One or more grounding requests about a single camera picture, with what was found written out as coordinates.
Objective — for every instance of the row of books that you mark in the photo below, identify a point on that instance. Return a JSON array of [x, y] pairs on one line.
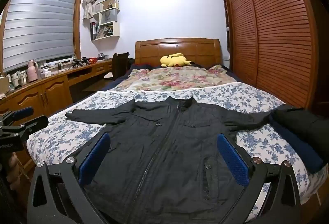
[[104, 31]]

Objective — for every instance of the red basket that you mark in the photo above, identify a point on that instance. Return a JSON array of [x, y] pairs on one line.
[[92, 61]]

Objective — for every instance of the plain cardboard box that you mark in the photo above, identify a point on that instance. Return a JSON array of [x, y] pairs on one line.
[[3, 85]]

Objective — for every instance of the black zip jacket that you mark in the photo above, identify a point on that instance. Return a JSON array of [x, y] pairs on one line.
[[159, 149]]

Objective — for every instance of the folded navy garment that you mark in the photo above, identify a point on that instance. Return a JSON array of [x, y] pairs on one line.
[[295, 147]]

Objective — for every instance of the wooden desk cabinet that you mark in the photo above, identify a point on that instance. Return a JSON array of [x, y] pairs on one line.
[[51, 90]]

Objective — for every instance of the grey window blind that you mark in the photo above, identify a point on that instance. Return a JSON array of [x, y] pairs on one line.
[[38, 21]]

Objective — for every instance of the pink thermos jug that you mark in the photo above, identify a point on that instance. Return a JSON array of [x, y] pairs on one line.
[[33, 72]]

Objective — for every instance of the dark chair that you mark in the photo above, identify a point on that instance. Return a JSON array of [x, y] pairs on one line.
[[119, 64]]

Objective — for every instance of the black device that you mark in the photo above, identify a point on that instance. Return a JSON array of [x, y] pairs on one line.
[[79, 62]]

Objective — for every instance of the small white box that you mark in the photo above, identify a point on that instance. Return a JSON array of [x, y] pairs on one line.
[[46, 74]]

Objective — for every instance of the group of white bottles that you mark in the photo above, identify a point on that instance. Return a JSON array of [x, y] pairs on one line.
[[19, 78]]

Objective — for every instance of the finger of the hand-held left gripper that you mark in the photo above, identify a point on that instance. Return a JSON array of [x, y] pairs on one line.
[[36, 122], [23, 112]]

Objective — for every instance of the silver kettle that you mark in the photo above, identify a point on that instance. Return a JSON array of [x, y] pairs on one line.
[[102, 56]]

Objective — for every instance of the wooden louvered wardrobe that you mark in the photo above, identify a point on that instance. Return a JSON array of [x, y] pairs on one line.
[[270, 34]]

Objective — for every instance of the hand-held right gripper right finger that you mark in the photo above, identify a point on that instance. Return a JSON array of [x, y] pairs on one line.
[[232, 159]]

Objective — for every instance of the person's left hand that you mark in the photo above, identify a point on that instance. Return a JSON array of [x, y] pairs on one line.
[[12, 168]]

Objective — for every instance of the white tied curtain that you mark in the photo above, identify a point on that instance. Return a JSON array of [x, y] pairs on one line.
[[88, 7]]

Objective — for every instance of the folded black garment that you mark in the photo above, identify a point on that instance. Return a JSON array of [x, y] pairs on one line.
[[303, 123]]

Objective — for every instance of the wooden window frame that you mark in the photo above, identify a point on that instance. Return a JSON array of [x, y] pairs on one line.
[[78, 21]]

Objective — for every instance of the yellow plush toy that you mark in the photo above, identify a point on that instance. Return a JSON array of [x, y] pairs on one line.
[[174, 59]]

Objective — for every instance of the white wall shelf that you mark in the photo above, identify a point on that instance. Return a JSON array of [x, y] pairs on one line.
[[117, 31]]

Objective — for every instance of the blue floral bedsheet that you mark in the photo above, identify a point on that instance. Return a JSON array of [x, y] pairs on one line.
[[77, 134]]

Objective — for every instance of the wooden bed headboard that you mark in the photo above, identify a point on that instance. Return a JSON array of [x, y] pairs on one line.
[[180, 46]]

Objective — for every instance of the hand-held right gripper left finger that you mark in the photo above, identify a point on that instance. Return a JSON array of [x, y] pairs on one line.
[[93, 154]]

